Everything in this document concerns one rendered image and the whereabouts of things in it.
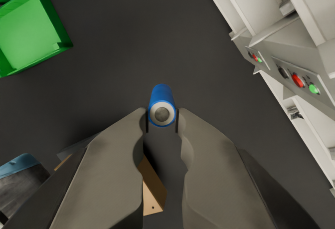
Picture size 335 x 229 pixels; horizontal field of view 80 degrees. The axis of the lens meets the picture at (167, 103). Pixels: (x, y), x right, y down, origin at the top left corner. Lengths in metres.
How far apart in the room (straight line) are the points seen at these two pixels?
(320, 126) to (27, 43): 0.94
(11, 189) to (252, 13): 0.63
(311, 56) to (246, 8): 0.18
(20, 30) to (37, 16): 0.09
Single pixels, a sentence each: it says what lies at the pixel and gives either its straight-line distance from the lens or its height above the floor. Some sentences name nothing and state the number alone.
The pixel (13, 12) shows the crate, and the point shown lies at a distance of 0.98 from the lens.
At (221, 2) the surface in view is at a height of 0.15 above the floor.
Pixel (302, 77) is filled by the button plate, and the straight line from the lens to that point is 0.25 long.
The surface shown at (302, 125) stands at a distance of 0.66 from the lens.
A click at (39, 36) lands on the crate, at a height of 0.00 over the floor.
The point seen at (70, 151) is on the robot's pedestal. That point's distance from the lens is 0.95.
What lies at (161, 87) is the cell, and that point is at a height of 0.54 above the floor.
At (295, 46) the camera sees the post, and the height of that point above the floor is 0.50.
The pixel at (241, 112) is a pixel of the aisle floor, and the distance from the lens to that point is 0.77.
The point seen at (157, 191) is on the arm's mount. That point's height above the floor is 0.12.
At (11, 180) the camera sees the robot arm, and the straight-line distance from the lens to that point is 0.64.
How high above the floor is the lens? 0.70
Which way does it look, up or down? 68 degrees down
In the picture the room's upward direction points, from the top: 154 degrees counter-clockwise
